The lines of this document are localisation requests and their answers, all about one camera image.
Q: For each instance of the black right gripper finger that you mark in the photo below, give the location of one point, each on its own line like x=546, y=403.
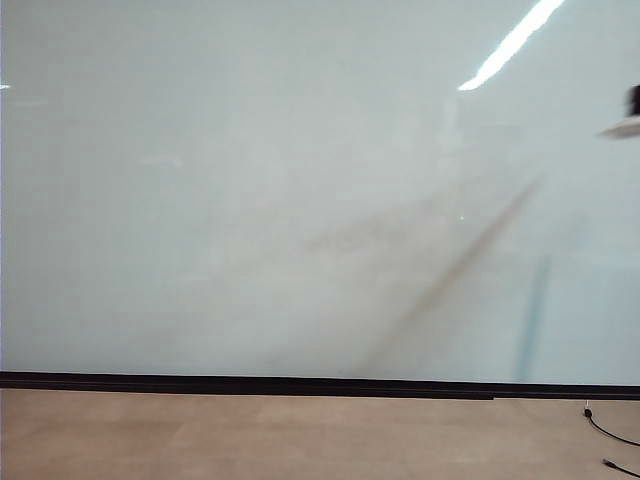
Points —
x=635, y=100

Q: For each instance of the large white whiteboard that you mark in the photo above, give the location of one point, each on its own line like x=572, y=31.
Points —
x=250, y=200

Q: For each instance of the white whiteboard marker pen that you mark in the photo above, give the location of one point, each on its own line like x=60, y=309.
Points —
x=622, y=129

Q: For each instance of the black whiteboard bottom rail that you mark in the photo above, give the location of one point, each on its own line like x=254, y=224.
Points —
x=300, y=387

